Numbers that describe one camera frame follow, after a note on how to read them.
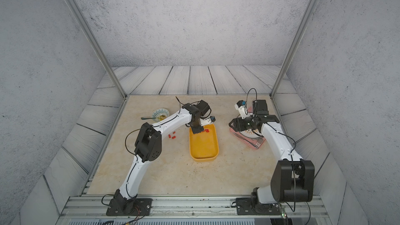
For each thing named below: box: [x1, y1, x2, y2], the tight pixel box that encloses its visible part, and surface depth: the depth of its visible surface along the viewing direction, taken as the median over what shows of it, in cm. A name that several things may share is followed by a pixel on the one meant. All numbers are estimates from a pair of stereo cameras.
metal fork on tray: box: [232, 132, 264, 149], surface depth 96 cm
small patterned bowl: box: [152, 107, 170, 123], surface depth 109 cm
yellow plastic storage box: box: [189, 123, 220, 162], surface depth 94 cm
